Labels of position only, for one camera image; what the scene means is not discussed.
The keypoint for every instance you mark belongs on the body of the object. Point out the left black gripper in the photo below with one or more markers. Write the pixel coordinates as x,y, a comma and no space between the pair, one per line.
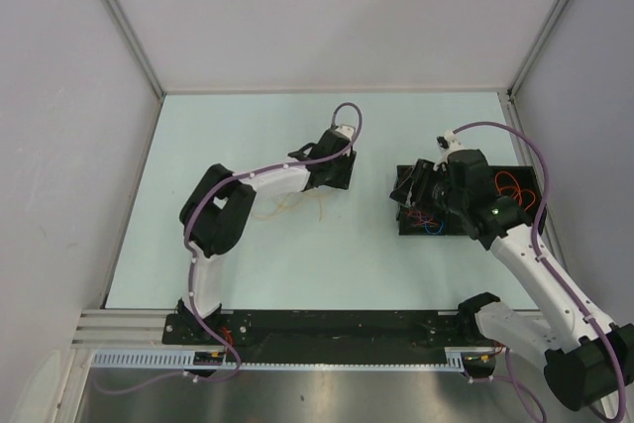
342,181

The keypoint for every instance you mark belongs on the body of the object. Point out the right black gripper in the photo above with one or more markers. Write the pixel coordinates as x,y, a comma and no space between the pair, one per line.
422,175

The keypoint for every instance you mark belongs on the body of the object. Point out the black compartment tray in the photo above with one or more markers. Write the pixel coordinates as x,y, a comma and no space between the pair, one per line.
518,200

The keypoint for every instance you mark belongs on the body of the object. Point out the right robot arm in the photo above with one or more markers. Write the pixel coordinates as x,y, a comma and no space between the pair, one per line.
583,354

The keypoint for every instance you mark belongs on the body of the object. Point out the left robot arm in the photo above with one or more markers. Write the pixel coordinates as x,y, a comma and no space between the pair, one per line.
216,213

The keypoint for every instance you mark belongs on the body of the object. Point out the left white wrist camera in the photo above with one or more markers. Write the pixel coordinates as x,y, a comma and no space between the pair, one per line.
343,131

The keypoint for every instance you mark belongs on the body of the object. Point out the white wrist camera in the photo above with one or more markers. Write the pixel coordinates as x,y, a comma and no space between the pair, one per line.
447,144
343,131

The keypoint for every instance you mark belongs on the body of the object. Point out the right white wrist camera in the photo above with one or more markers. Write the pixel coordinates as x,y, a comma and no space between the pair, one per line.
447,144

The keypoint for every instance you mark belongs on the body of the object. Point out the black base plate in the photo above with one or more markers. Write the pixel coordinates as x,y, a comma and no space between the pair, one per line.
347,337

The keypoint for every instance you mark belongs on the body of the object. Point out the slotted cable duct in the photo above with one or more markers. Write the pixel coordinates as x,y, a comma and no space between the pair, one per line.
190,360

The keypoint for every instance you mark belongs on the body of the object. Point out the aluminium frame rail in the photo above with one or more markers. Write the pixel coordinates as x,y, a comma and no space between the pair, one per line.
114,329

